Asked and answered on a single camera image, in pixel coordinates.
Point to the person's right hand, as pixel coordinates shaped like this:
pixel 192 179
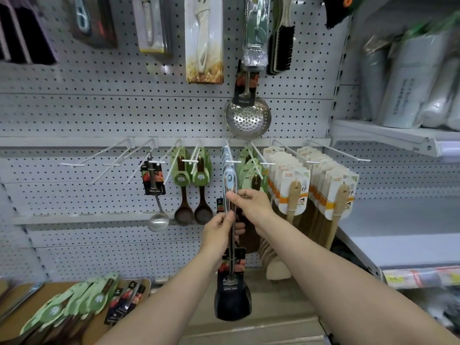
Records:
pixel 255 210

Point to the person's left hand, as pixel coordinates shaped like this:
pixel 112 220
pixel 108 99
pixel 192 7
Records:
pixel 217 237

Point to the small steel ladle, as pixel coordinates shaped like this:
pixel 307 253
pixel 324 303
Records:
pixel 159 222

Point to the bundle of carded steel utensils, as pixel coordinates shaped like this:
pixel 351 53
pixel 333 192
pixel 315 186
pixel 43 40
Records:
pixel 124 301

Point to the row of dark spoons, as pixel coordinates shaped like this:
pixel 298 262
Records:
pixel 72 301

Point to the person's left forearm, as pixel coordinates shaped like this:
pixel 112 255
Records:
pixel 161 309

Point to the person's right forearm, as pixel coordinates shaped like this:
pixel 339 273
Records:
pixel 352 294

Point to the grey store shelf unit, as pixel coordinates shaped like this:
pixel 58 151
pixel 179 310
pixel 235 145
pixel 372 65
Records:
pixel 395 247

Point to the flat cardboard box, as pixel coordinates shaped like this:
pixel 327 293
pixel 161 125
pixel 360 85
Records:
pixel 280 294

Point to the large steel skimmer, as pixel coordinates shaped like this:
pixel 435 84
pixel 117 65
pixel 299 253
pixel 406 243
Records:
pixel 248 120

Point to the slim grey cup pack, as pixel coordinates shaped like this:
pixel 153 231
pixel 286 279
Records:
pixel 373 82

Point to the clear pack green insert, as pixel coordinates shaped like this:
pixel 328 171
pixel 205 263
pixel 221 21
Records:
pixel 256 32

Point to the white knife in package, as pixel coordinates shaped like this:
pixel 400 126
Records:
pixel 203 39

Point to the row of red yellow labels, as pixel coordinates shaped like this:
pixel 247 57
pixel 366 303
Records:
pixel 420 278

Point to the assorted packaged goods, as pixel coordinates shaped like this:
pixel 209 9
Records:
pixel 438 312

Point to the slim white roll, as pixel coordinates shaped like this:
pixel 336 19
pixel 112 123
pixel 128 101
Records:
pixel 436 104

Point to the pale boxed pack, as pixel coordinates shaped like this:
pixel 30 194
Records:
pixel 149 25

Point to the black orange tool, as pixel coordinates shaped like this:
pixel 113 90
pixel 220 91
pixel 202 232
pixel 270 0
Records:
pixel 338 10

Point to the thick white roll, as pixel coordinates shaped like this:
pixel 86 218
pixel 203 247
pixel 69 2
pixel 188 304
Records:
pixel 454 114

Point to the dark hanging pack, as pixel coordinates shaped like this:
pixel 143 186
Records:
pixel 90 21

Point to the black flat brush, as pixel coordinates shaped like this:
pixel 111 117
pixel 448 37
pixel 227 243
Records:
pixel 12 35
pixel 39 39

